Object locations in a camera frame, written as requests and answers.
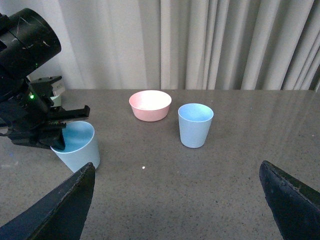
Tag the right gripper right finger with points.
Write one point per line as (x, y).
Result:
(295, 206)

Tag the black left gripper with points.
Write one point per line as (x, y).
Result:
(26, 114)

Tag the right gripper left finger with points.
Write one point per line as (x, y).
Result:
(59, 215)

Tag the blue cup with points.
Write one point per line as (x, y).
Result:
(194, 123)
(81, 146)

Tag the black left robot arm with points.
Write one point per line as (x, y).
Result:
(26, 42)

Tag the pink bowl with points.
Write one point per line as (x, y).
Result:
(150, 105)

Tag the grey pleated curtain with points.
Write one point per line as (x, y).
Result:
(182, 44)

